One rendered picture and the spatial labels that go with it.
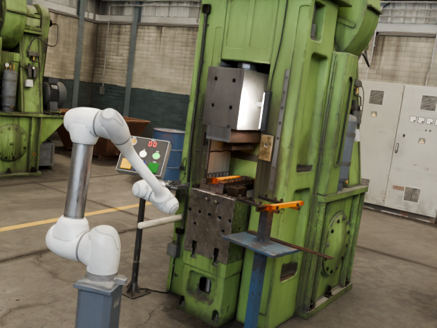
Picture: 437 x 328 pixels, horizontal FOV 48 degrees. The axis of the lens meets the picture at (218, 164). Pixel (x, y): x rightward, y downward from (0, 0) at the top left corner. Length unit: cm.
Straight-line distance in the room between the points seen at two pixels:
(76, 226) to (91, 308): 40
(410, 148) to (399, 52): 177
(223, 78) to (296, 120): 57
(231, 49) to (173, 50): 788
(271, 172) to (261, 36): 92
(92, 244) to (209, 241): 115
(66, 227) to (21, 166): 540
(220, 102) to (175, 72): 793
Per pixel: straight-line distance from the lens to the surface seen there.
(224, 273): 337
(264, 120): 327
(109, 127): 238
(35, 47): 804
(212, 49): 360
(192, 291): 364
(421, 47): 905
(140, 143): 362
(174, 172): 801
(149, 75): 1173
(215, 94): 337
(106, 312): 252
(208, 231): 338
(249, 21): 346
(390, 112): 839
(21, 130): 775
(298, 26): 327
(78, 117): 247
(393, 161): 838
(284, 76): 326
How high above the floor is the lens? 159
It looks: 8 degrees down
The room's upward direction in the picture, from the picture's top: 7 degrees clockwise
